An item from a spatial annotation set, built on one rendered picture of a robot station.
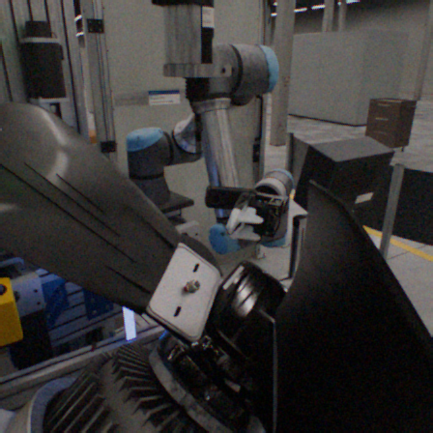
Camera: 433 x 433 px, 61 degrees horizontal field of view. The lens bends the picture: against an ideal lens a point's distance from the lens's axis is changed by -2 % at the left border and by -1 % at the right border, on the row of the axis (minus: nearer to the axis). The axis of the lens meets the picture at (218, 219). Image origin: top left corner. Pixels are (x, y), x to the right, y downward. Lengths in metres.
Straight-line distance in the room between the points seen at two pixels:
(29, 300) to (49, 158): 0.67
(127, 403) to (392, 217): 2.07
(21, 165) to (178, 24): 0.19
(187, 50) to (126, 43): 1.91
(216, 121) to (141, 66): 1.48
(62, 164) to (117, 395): 0.22
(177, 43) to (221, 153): 0.51
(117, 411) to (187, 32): 0.34
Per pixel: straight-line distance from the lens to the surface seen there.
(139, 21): 2.32
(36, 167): 0.37
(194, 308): 0.38
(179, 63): 0.38
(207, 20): 0.40
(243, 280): 0.39
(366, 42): 10.18
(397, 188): 2.26
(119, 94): 2.27
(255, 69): 0.94
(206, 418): 0.38
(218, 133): 0.86
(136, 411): 0.37
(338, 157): 1.07
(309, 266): 0.16
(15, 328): 0.81
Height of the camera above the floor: 1.46
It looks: 23 degrees down
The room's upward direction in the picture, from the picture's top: straight up
